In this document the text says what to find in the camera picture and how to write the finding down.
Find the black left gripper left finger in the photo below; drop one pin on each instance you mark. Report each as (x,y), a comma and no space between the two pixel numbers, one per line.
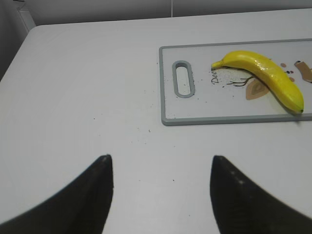
(82,207)

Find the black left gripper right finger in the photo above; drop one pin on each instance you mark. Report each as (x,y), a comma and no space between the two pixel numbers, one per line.
(240,206)

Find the yellow plastic banana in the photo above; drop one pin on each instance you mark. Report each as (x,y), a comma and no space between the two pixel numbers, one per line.
(269,73)

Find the white grey-rimmed cutting board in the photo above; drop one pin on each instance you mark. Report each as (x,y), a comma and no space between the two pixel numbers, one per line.
(192,93)

